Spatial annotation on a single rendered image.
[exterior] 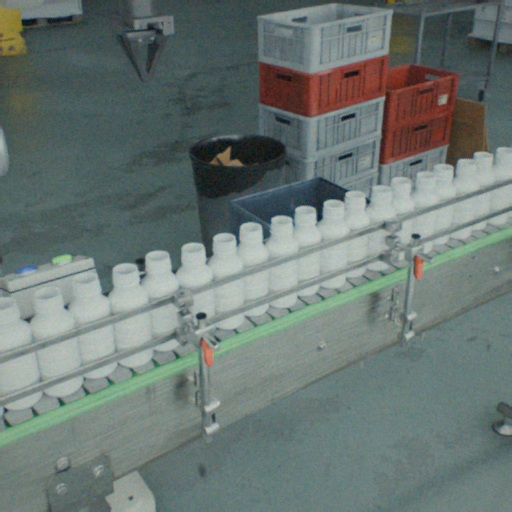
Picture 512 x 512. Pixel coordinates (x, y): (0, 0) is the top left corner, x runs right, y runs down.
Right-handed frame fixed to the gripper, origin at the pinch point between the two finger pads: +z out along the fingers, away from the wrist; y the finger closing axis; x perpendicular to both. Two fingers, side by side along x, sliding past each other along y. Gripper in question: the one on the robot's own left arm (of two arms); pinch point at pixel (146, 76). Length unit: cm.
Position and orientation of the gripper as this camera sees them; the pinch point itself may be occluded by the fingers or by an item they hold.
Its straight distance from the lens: 108.8
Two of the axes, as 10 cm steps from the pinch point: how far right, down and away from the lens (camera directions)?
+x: -8.3, 2.8, -4.8
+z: 0.3, 8.9, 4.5
